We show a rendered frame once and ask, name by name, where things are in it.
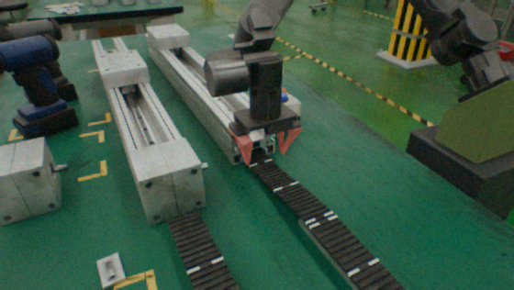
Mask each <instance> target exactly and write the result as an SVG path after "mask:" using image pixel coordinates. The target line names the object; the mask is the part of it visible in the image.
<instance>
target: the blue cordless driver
mask: <svg viewBox="0 0 514 290"><path fill-rule="evenodd" d="M59 56H60V52H59V49H58V45H57V44H56V42H55V40H54V38H53V37H51V36H50V35H43V36H32V37H28V38H24V39H17V40H12V41H5V42H0V74H1V73H4V72H5V71H6V72H7V73H11V72H14V73H12V74H11V76H12V77H13V79H14V80H15V81H16V84H17V85H19V86H23V88H24V90H25V92H26V93H27V95H28V98H29V99H30V100H31V102H32V104H28V105H26V106H22V107H20V108H19V109H18V110H17V111H18V114H19V115H16V116H14V117H13V120H12V122H13V124H14V126H15V128H17V130H18V132H19V134H21V135H22V136H23V137H24V138H25V139H27V140H29V139H40V138H43V137H44V138H45V139H46V138H47V137H49V136H51V135H53V134H56V133H60V132H62V131H64V130H65V129H67V128H73V127H75V126H77V125H79V120H78V117H77V116H76V113H75V111H74V107H71V106H70V105H68V104H67V103H65V101H63V100H62V99H60V98H59V96H58V94H56V93H57V86H56V84H55V83H54V82H53V81H52V78H51V77H50V75H49V73H48V70H47V69H46V68H45V67H41V66H40V64H45V63H49V62H52V61H53V60H58V58H59Z"/></svg>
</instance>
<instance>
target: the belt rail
mask: <svg viewBox="0 0 514 290"><path fill-rule="evenodd" d="M298 224H299V225H300V227H301V228H302V229H303V230H304V231H305V232H306V233H307V235H308V236H309V237H310V238H311V239H312V241H313V242H314V243H315V244H316V245H317V247H318V248H319V249H320V250H321V251H322V253H323V254H324V255H325V256H326V257H327V259H328V260H329V261H330V262H331V263H332V265H333V266H334V267H335V268H336V269H337V271H338V272H339V273H340V274H341V275H342V277H343V278H344V279H345V280H346V281H347V284H349V285H350V286H351V287H352V289H353V290H360V289H359V288H358V287H357V285H356V284H355V283H354V282H353V281H352V279H351V278H350V277H349V276H348V275H347V273H346V272H344V271H343V269H342V268H341V267H340V265H339V264H338V263H337V262H336V260H335V259H333V258H332V255H331V254H329V252H328V250H327V249H326V248H325V247H324V246H323V245H322V243H321V242H320V241H319V240H318V239H317V237H316V236H315V234H313V233H312V230H311V229H309V228H308V227H307V224H306V223H304V222H303V221H302V219H299V222H298Z"/></svg>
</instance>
